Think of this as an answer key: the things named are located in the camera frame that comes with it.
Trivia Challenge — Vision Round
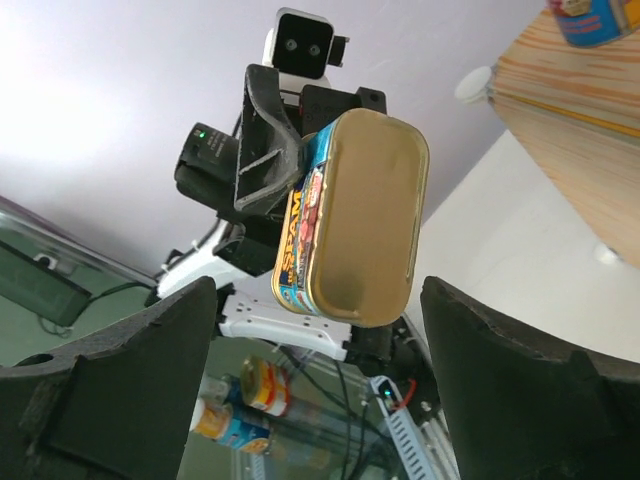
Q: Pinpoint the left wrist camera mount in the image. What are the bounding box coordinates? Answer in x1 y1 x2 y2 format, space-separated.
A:
262 7 350 95

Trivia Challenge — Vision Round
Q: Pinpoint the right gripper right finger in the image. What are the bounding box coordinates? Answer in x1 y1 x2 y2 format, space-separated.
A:
420 276 639 479

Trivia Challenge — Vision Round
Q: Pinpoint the wooden cube shelf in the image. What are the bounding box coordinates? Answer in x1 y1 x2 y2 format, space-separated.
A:
455 5 639 266

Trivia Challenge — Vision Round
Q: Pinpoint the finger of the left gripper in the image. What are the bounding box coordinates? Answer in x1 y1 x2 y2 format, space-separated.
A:
234 64 305 212

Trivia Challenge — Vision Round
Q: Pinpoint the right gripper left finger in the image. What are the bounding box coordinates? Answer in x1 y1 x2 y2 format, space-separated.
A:
1 277 217 479

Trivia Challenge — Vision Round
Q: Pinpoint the slotted cable duct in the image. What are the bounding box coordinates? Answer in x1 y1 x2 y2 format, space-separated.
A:
369 376 461 480

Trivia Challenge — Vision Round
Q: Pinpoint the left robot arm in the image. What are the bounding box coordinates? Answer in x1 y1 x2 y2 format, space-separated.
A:
155 64 429 376

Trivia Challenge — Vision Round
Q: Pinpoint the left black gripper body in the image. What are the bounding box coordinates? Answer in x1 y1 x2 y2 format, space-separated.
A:
280 84 387 137

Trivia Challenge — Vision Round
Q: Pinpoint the blue label can below table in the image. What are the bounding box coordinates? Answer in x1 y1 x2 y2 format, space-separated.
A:
190 397 272 454

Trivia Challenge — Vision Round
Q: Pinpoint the rectangular gold tin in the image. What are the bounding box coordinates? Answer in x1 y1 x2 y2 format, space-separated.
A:
546 0 639 48
271 108 430 328

